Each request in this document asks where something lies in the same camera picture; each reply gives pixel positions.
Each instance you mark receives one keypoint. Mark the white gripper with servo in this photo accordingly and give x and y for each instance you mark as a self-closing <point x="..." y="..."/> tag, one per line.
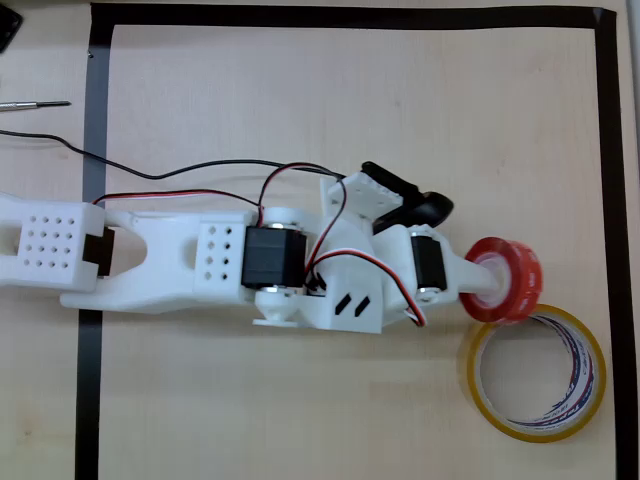
<point x="429" y="266"/>

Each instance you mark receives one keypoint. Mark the small red tape roll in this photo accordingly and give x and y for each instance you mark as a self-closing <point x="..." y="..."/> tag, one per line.
<point x="525" y="280"/>

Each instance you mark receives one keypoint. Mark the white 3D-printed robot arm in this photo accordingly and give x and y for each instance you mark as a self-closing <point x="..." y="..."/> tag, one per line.
<point x="150" y="270"/>

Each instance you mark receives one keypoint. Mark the big yellow tape roll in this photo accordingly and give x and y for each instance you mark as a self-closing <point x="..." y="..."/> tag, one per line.
<point x="580" y="390"/>

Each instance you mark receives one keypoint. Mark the thin metal screwdriver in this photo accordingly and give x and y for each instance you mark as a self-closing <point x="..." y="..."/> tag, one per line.
<point x="30" y="105"/>

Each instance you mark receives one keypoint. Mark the black flat object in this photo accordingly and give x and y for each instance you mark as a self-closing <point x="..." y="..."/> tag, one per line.
<point x="6" y="30"/>

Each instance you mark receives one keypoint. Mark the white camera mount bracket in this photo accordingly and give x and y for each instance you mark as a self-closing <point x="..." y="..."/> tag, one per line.
<point x="367" y="192"/>

